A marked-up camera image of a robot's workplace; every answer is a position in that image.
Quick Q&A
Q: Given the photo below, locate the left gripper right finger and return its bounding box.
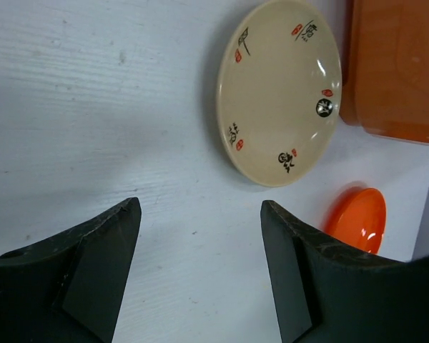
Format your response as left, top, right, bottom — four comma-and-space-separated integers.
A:
260, 200, 429, 342

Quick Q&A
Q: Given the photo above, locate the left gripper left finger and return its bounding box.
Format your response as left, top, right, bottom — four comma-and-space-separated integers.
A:
0, 197, 142, 342

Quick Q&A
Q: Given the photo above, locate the small orange round plate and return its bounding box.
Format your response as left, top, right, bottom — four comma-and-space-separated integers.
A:
322, 187, 387, 254

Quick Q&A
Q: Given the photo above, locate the small beige patterned plate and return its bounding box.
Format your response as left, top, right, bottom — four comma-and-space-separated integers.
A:
216, 1, 342, 187

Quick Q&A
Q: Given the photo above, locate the orange plastic bin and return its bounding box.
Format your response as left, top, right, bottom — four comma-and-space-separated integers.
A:
340, 1, 429, 145

